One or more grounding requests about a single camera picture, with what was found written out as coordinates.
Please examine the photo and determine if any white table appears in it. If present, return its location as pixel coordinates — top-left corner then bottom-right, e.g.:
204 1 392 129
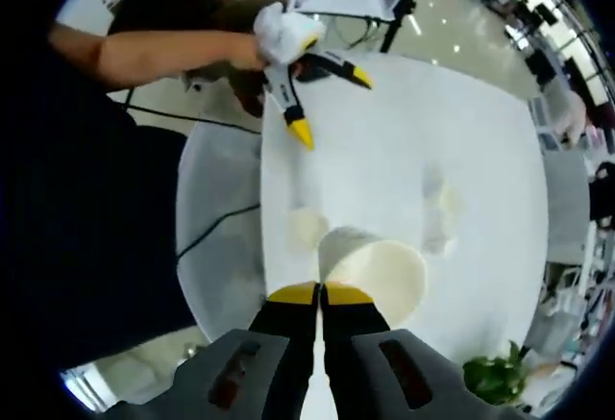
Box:
258 52 552 420

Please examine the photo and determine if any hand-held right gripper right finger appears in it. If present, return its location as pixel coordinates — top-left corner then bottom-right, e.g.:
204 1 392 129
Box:
319 284 476 420

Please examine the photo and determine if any potted green plant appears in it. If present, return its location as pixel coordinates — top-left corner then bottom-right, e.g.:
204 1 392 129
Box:
461 340 529 405

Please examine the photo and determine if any white paper cup green print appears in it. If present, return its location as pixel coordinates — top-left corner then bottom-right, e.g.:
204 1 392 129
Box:
317 226 429 331

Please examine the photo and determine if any black cable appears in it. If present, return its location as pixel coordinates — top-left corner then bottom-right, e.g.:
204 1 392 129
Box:
176 202 264 260
122 87 264 136

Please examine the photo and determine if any person's left hand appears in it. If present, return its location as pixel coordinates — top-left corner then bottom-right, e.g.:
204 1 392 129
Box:
229 34 267 70

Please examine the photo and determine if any person's dark clothing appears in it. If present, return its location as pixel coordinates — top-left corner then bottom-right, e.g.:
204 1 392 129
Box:
0 0 251 373

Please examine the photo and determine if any black tripod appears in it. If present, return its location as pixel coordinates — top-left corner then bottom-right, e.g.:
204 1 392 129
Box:
379 0 419 54

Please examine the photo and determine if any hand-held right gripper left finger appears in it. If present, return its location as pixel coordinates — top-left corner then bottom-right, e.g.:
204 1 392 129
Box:
175 283 320 420

